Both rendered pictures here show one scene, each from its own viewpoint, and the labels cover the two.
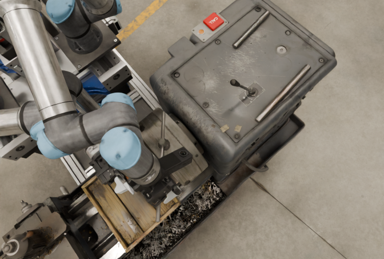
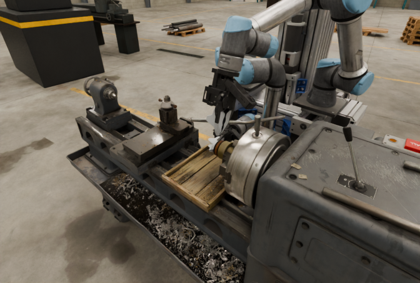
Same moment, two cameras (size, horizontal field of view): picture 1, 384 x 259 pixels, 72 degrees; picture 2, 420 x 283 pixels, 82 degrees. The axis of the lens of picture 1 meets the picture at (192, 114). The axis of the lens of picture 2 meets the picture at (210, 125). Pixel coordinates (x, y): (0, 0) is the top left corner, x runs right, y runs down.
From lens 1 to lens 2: 0.69 m
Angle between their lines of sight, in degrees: 54
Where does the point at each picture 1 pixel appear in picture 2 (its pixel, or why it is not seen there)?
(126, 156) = (232, 20)
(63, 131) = not seen: hidden behind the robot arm
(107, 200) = (201, 160)
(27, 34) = not seen: outside the picture
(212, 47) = (383, 150)
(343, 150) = not seen: outside the picture
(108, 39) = (330, 109)
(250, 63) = (397, 182)
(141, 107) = not seen: hidden behind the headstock
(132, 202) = (202, 175)
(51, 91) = (260, 15)
